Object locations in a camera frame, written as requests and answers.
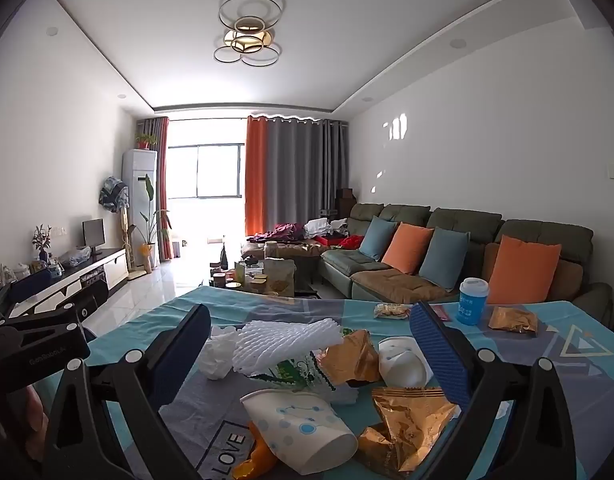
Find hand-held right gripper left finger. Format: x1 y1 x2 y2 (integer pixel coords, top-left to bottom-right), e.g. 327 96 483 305
42 304 213 480

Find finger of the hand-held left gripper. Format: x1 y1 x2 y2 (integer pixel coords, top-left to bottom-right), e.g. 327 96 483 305
2 305 90 346
0 270 55 318

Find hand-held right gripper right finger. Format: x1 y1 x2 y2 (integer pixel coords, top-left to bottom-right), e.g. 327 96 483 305
409 301 588 480

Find white foam fruit net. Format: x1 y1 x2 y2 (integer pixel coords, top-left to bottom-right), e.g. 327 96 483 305
232 317 344 377

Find clear green printed plastic bag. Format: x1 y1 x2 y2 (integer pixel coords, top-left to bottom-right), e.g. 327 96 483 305
259 350 360 406

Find person's left hand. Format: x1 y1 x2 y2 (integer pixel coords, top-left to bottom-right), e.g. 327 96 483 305
27 385 50 436

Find flattened white paper cup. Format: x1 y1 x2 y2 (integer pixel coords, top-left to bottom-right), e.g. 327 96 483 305
377 337 434 388

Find plant in blue vase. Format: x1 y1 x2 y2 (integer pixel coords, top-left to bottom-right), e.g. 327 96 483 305
32 224 53 263

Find blue cup white lid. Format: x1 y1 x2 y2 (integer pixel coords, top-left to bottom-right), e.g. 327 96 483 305
455 277 489 326

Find clear cookie packet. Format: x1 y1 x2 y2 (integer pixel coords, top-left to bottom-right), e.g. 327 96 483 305
374 303 412 321

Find large crumpled gold wrapper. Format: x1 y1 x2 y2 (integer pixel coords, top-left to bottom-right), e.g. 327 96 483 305
358 387 458 473

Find small gold snack wrapper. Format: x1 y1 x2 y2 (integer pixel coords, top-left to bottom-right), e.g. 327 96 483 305
488 306 538 336

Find brown seat pad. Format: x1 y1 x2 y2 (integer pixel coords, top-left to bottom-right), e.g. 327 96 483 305
349 267 460 305

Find black monitor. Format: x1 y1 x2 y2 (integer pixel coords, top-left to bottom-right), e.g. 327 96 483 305
82 218 107 255

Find white black TV cabinet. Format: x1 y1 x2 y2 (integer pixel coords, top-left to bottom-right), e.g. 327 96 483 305
0 246 129 331

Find group of jars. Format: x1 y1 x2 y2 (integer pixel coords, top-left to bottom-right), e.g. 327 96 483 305
209 267 268 293

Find blue cushion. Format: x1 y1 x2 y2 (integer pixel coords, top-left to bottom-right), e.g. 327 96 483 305
359 215 399 261
418 226 470 292

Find blue printed tablecloth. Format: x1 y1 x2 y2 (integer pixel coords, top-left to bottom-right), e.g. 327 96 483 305
34 285 612 480

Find orange cushion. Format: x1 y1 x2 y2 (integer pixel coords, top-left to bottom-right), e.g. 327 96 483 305
381 221 434 276
487 235 562 306

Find cloth covered standing fan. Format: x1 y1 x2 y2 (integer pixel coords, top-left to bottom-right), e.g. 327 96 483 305
98 175 130 281

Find tan snack bag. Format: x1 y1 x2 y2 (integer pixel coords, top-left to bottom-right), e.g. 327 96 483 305
263 257 297 295

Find white dotted paper cup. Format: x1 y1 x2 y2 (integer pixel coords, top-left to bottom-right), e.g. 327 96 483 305
239 389 359 476

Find green sofa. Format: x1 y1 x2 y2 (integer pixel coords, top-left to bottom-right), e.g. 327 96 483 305
319 202 614 326

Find dark coffee table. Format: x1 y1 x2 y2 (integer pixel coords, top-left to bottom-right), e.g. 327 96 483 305
202 260 333 301

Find brown cushion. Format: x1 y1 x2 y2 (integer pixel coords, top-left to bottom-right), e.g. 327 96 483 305
554 260 585 303

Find tall leafy potted plant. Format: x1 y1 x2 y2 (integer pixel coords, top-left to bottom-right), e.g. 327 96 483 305
132 174 172 271

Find white standing air conditioner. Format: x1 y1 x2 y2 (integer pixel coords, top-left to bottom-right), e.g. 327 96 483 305
122 149 158 266

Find maroon clothes pile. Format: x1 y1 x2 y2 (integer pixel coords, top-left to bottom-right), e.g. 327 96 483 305
252 222 308 246

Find narrow grey orange curtain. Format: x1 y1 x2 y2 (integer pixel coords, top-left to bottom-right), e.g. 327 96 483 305
136 116 170 261

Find white clothes pile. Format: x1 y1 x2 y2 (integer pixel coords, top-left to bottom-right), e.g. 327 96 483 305
304 217 348 236

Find brown cardboard boxes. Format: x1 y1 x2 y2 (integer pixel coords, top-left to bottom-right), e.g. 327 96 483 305
334 187 358 216

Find window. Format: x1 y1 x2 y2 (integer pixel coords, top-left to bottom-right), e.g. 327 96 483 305
166 144 248 200

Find orange and grey curtain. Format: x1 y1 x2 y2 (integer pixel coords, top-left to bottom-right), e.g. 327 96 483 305
244 114 350 237

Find ceiling ring lamp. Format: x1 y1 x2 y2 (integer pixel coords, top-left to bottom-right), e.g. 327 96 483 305
213 0 283 68

